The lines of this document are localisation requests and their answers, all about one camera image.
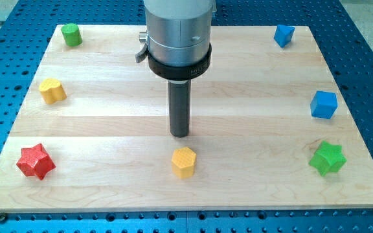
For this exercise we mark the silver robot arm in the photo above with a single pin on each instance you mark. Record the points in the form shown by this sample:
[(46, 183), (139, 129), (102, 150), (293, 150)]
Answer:
[(176, 42)]

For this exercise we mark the yellow hexagon block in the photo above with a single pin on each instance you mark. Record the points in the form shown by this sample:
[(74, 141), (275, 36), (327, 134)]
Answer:
[(183, 162)]

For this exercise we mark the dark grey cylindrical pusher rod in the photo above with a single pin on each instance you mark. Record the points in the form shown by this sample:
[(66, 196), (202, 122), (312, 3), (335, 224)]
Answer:
[(179, 108)]

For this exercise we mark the wooden board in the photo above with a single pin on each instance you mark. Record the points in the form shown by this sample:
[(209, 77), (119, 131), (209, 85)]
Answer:
[(269, 129)]

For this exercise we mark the blue triangle block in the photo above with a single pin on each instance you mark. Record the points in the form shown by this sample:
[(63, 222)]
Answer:
[(283, 35)]

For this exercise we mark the blue cube block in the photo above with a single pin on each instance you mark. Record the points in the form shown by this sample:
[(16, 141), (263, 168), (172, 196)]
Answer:
[(323, 104)]

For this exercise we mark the yellow heart block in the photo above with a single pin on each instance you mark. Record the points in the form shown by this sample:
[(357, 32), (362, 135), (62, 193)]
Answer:
[(52, 90)]

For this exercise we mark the green cylinder block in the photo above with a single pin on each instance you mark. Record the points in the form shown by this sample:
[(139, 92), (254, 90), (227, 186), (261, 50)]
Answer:
[(71, 34)]

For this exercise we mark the green star block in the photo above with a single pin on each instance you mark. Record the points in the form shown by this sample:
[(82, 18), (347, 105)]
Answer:
[(328, 158)]

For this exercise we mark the red star block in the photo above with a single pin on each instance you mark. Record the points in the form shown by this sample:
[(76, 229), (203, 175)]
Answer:
[(35, 161)]

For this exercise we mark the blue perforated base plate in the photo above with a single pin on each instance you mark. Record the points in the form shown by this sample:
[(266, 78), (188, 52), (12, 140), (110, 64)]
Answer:
[(26, 31)]

